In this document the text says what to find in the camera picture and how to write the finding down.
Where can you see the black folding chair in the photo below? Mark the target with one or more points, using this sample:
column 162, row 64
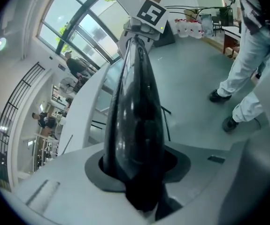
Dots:
column 134, row 114

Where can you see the person's black shoe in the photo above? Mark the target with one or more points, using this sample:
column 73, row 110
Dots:
column 229, row 123
column 219, row 95

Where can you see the person's black white patterned shirt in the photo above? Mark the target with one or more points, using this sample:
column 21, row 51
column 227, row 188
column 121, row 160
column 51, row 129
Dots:
column 252, row 10

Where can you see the large framed window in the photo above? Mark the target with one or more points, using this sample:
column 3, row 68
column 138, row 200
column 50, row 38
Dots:
column 78, row 20

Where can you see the round standing fan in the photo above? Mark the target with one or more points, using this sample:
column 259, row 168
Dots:
column 67, row 85

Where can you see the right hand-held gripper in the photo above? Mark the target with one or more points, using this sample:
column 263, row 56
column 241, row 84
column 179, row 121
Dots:
column 152, row 14

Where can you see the person's white trousers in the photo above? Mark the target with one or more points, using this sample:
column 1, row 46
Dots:
column 245, row 55

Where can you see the person's right black shoe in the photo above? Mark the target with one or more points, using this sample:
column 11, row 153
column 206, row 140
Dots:
column 219, row 95

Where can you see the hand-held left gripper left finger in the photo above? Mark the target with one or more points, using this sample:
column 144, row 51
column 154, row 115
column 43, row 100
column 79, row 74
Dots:
column 73, row 196

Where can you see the cardboard box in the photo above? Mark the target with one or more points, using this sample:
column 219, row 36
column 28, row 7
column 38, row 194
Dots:
column 191, row 13

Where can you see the person's left black shoe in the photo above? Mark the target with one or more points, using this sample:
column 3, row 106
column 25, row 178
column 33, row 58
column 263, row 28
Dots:
column 229, row 123

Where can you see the dark grey board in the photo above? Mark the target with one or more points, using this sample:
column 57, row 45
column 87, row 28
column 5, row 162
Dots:
column 165, row 36

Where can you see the clear plastic bag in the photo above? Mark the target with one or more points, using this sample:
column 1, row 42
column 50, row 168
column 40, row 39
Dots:
column 207, row 24

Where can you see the cluster of white jugs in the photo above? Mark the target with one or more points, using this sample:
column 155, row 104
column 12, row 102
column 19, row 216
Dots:
column 190, row 29

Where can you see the wooden table white top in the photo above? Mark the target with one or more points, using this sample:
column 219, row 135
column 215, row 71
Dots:
column 231, row 37

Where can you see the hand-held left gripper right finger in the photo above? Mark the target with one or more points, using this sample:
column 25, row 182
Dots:
column 200, row 184

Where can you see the round ceiling lamp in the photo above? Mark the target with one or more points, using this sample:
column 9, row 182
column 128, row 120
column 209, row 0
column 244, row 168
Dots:
column 1, row 44

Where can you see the black metal railing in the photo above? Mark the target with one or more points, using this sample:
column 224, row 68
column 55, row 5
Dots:
column 12, row 116

